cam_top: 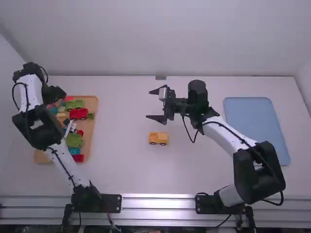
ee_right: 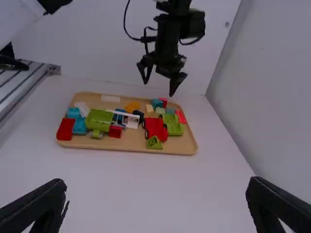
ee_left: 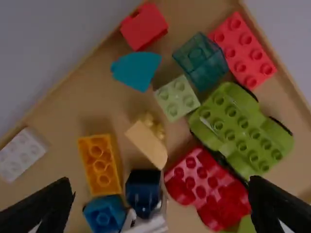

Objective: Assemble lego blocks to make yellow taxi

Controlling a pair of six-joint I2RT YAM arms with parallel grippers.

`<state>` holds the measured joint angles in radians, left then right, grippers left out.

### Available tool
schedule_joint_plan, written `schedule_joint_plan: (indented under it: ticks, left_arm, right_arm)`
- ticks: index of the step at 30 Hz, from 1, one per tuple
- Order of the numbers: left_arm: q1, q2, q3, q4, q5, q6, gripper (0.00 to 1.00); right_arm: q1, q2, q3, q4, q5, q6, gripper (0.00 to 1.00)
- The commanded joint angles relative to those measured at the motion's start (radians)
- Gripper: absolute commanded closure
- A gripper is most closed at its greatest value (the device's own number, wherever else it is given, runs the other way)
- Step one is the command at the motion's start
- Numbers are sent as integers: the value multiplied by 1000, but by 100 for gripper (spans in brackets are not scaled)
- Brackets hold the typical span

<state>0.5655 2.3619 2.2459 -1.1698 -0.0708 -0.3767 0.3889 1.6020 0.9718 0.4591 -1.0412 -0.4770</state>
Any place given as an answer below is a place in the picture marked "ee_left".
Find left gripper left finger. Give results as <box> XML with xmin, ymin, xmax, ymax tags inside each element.
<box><xmin>0</xmin><ymin>176</ymin><xmax>76</xmax><ymax>233</ymax></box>

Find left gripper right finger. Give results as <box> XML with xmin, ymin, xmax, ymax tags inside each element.
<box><xmin>247</xmin><ymin>175</ymin><xmax>311</xmax><ymax>233</ymax></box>

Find orange toy brick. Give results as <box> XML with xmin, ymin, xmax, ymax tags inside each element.
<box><xmin>77</xmin><ymin>133</ymin><xmax>122</xmax><ymax>197</ymax></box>

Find red toy car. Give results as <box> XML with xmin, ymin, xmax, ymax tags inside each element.
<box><xmin>163</xmin><ymin>146</ymin><xmax>253</xmax><ymax>232</ymax></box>

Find green toy car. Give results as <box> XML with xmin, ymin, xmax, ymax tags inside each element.
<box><xmin>188</xmin><ymin>82</ymin><xmax>295</xmax><ymax>182</ymax></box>

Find dark blue toy brick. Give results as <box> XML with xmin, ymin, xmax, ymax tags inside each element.
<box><xmin>124</xmin><ymin>169</ymin><xmax>163</xmax><ymax>219</ymax></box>

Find white window toy brick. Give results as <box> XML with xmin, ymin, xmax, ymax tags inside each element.
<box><xmin>125</xmin><ymin>206</ymin><xmax>169</xmax><ymax>233</ymax></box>

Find tan tray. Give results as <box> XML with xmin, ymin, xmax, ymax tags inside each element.
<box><xmin>0</xmin><ymin>0</ymin><xmax>311</xmax><ymax>233</ymax></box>

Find cream toy brick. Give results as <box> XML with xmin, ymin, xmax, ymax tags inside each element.
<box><xmin>124</xmin><ymin>112</ymin><xmax>169</xmax><ymax>170</ymax></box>

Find pale green toy brick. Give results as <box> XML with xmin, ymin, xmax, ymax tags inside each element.
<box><xmin>154</xmin><ymin>74</ymin><xmax>202</xmax><ymax>122</ymax></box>

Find coral red toy brick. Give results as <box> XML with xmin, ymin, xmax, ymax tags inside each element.
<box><xmin>208</xmin><ymin>11</ymin><xmax>278</xmax><ymax>91</ymax></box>

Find clear teal toy brick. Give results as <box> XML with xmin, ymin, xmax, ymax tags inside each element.
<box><xmin>172</xmin><ymin>32</ymin><xmax>229</xmax><ymax>92</ymax></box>

